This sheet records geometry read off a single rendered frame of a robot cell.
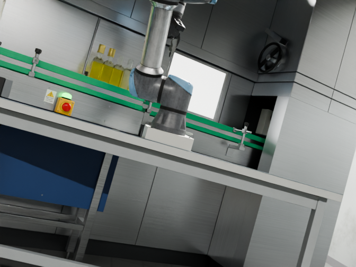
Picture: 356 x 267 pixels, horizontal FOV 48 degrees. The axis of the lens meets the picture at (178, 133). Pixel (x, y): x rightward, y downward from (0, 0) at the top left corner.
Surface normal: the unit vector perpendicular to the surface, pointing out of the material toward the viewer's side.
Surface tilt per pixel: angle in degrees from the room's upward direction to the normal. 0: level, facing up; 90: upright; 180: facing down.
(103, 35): 90
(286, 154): 90
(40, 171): 90
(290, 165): 90
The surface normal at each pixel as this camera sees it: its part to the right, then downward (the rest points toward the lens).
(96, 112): 0.47, 0.10
